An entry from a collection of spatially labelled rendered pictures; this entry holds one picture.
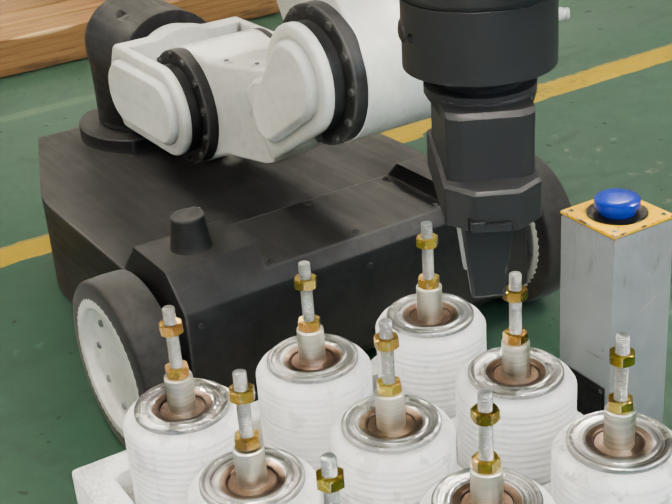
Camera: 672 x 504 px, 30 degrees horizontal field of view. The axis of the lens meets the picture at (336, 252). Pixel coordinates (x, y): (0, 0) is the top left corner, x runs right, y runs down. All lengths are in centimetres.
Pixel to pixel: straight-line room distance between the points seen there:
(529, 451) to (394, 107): 39
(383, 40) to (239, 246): 28
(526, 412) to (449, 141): 33
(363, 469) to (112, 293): 46
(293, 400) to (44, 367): 64
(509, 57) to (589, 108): 161
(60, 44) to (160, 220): 130
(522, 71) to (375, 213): 76
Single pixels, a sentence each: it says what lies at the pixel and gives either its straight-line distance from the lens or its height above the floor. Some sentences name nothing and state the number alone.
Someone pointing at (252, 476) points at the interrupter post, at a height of 26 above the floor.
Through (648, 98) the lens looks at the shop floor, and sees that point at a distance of 234.
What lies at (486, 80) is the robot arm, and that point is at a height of 56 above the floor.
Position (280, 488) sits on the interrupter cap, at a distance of 89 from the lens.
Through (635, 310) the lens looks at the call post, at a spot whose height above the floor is 23.
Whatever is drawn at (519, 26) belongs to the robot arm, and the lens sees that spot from 68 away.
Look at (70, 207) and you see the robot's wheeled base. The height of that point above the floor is 17.
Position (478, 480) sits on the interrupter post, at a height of 28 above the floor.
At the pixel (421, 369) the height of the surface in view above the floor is 23.
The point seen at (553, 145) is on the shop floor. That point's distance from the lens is 212.
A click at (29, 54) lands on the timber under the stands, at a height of 4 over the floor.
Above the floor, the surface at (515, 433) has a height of 23.
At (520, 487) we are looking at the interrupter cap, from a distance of 88.
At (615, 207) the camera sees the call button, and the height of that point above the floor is 33.
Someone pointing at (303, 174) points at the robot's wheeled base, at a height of 17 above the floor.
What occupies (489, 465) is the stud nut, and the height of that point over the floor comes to 29.
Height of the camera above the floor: 78
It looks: 26 degrees down
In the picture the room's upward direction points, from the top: 4 degrees counter-clockwise
